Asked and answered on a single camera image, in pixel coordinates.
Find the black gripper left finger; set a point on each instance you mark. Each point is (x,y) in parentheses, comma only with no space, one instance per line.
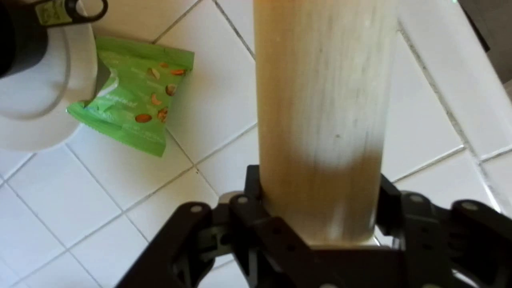
(202,249)

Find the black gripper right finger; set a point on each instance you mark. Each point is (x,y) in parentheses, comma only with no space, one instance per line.
(453,249)

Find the wooden rolling pin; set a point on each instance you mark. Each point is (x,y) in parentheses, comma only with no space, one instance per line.
(320,105)

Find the green pistachio snack bag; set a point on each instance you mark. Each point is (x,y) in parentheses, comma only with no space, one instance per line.
(128,105)

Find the white round plate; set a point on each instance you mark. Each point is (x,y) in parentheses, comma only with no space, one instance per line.
(32,105)

